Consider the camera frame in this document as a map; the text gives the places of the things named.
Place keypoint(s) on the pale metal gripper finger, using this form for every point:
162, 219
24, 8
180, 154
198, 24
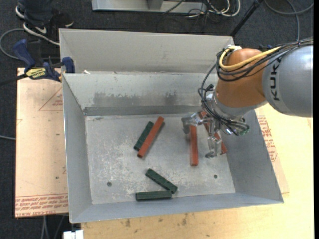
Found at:
187, 123
213, 146

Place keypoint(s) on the red-brown flat block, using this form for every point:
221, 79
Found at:
223, 148
194, 148
151, 137

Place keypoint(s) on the dark green flat block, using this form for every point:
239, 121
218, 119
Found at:
144, 136
161, 180
153, 195

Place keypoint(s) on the grey metal bin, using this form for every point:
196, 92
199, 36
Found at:
119, 173

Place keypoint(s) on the brown cardboard board red print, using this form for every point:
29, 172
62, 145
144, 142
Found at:
40, 138

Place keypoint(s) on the person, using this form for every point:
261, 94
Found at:
37, 9

